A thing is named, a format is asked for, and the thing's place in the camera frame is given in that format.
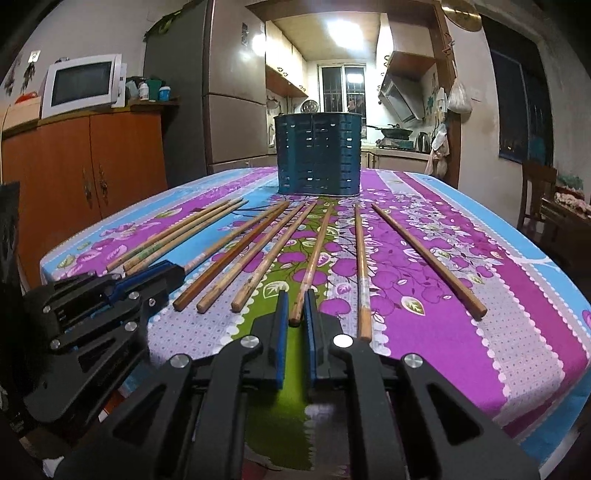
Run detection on wooden chopstick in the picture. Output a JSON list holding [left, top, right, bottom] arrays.
[[122, 199, 247, 274], [288, 205, 332, 327], [126, 199, 250, 277], [184, 201, 290, 274], [230, 201, 317, 313], [197, 204, 304, 314], [172, 207, 287, 312], [106, 198, 242, 272], [355, 205, 373, 343]]

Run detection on wooden dining chair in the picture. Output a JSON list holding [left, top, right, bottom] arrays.
[[517, 161, 557, 239]]

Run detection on dark wooden side table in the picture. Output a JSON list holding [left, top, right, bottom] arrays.
[[535, 186, 590, 278]]

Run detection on orange wooden cabinet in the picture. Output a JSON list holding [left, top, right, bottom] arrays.
[[1, 102, 178, 287]]

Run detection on beige kitchen base cabinets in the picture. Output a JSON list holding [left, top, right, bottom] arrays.
[[361, 147, 429, 173]]

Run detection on white hanging plastic bag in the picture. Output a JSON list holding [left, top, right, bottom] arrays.
[[448, 78, 473, 115]]

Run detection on dark window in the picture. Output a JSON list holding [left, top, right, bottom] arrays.
[[483, 17, 554, 166]]

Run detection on kitchen window with bars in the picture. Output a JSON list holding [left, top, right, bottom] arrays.
[[318, 64, 367, 127]]

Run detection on grey three-door refrigerator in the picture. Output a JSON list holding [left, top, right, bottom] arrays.
[[143, 1, 269, 186]]

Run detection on blue perforated utensil holder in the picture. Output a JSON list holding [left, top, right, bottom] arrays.
[[274, 112, 362, 197]]

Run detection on black wok on stove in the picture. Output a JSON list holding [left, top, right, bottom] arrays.
[[368, 125, 413, 140]]

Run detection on steel electric kettle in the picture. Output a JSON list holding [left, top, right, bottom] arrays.
[[415, 132, 432, 154]]

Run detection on white microwave oven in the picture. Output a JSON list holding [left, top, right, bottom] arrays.
[[40, 54, 126, 119]]

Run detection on steel range hood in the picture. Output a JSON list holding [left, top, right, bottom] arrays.
[[380, 73, 425, 124]]

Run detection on white medicine bottle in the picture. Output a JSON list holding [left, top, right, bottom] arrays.
[[138, 82, 149, 101]]

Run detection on colourful floral tablecloth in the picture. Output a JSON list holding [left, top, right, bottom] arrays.
[[40, 167, 590, 479]]

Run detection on blue lidded cup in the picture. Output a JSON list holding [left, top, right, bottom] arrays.
[[158, 85, 171, 102]]

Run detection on round gold wall clock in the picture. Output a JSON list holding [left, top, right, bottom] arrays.
[[440, 0, 482, 32]]

